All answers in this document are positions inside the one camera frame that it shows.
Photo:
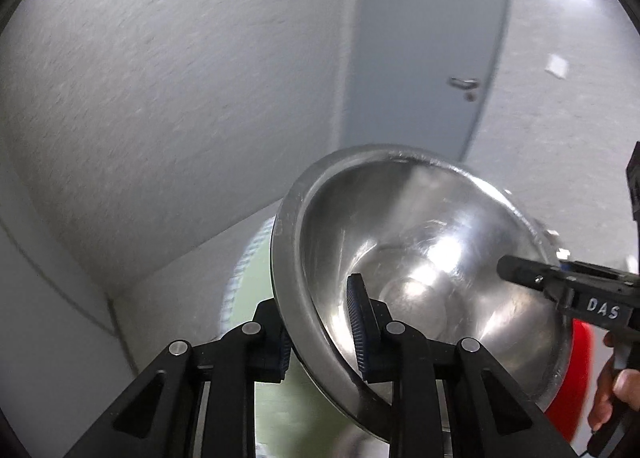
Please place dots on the green round tablecloth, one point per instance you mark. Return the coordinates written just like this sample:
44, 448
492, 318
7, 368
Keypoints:
292, 418

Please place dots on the person's right hand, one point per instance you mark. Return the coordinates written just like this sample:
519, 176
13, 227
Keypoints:
624, 386

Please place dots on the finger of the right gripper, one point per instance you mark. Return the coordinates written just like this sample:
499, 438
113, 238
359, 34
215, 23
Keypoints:
534, 275

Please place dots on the grey door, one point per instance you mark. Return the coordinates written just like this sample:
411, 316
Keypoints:
404, 53

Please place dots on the metal door handle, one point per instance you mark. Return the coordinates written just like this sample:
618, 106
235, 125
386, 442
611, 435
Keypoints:
468, 85

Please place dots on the white wall switch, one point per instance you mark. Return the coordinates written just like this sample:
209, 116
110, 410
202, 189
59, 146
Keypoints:
557, 66

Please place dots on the red plastic basin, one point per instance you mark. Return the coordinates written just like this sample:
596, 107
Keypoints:
565, 411

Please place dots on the large steel bowl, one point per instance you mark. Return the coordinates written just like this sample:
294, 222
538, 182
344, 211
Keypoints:
426, 236

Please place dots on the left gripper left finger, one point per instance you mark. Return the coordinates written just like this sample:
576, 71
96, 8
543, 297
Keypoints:
273, 349

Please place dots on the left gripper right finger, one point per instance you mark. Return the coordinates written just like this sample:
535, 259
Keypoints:
368, 319

